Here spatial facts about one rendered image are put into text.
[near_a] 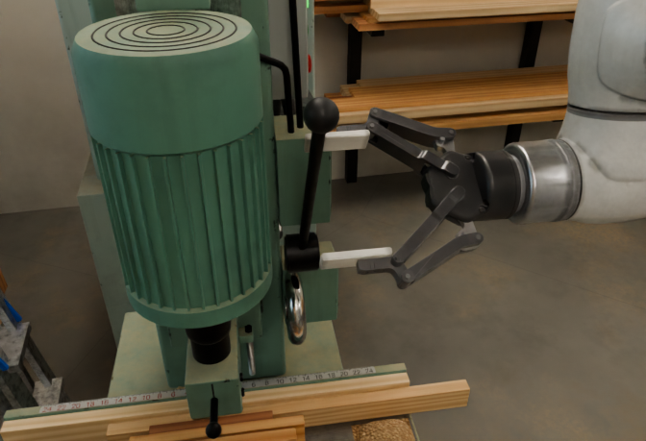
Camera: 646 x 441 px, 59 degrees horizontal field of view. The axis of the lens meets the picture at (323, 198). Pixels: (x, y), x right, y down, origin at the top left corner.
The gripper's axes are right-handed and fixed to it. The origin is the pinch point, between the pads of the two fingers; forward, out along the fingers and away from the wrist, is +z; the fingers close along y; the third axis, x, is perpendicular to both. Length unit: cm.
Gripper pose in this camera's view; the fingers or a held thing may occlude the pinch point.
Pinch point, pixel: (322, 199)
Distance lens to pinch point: 59.1
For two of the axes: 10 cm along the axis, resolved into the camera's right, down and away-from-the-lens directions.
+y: -1.3, -9.0, 4.2
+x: 0.8, -4.3, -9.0
